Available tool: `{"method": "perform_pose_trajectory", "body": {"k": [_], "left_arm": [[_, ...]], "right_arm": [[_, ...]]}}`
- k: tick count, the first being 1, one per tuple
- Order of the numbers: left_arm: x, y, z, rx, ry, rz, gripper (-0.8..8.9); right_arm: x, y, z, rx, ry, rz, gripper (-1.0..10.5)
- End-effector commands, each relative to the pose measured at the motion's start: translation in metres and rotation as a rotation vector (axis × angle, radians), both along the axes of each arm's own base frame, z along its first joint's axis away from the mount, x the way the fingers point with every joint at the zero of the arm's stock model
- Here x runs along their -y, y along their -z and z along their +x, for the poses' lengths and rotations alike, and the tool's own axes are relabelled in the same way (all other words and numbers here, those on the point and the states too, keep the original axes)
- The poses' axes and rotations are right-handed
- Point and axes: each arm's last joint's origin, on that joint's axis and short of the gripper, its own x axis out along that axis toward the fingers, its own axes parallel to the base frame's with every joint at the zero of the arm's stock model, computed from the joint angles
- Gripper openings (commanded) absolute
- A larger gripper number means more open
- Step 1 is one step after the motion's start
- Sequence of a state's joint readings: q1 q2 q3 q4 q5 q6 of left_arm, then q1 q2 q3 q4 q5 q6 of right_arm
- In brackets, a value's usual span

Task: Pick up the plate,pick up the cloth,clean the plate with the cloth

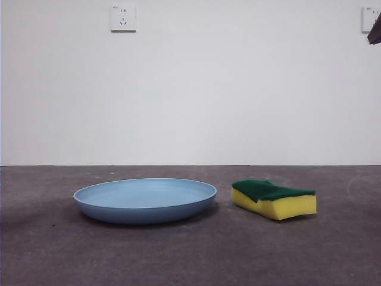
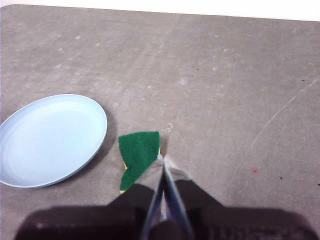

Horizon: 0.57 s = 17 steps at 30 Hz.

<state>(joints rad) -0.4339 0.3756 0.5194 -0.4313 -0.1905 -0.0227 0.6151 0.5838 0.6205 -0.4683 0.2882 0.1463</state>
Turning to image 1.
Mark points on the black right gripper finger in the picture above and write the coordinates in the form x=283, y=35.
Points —
x=375, y=35

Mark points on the yellow sponge with green pad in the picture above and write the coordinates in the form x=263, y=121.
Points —
x=285, y=208

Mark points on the light blue round plate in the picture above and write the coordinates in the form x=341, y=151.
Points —
x=143, y=205

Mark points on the white wall socket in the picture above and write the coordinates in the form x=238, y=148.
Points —
x=123, y=18
x=366, y=18

